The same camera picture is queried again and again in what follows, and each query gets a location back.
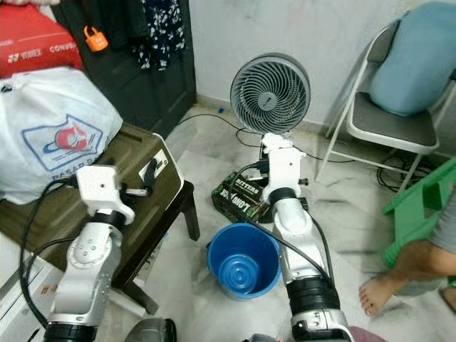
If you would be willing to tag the white tissue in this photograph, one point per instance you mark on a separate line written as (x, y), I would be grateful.
(276, 141)

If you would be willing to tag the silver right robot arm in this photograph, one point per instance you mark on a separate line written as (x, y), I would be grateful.
(296, 235)

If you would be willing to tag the white plug adapter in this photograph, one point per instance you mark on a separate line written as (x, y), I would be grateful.
(144, 178)

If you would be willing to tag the green black Long Jack box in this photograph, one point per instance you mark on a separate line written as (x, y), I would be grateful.
(239, 198)

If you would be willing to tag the brown low table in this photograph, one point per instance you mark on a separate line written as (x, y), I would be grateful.
(164, 214)

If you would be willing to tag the blue plastic bucket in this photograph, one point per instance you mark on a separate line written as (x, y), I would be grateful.
(263, 246)

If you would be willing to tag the black door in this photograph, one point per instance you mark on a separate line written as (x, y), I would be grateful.
(164, 100)

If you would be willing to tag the grey standing fan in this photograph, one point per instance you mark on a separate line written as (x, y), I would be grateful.
(271, 92)

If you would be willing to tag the white printed plastic bag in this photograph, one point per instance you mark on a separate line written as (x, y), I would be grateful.
(57, 128)

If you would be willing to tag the grey folding chair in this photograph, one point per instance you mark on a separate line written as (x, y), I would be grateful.
(392, 128)

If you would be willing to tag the grey robot left leg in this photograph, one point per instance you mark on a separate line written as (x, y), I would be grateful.
(149, 333)

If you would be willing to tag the dark floral garment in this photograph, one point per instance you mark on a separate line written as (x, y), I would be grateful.
(164, 32)

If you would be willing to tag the orange padlock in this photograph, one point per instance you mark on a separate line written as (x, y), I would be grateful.
(96, 40)

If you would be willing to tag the green plastic stool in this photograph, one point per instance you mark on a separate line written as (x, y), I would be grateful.
(417, 206)

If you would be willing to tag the white cabinet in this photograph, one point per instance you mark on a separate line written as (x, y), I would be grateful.
(21, 313)

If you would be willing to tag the person's bare leg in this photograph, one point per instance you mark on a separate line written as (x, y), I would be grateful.
(413, 263)

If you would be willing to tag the red Yonex bag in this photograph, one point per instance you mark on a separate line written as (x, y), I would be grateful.
(35, 39)

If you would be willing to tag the blue pillow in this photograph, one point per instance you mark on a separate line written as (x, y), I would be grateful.
(413, 64)

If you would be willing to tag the mauve cloth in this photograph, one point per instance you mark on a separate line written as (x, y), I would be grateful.
(367, 335)

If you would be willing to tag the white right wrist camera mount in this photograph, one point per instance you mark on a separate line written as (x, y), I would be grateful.
(285, 171)

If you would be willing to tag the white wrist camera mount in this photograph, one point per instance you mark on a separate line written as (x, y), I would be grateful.
(285, 171)
(103, 187)

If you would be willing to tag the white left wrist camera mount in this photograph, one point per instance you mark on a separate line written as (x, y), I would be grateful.
(103, 187)

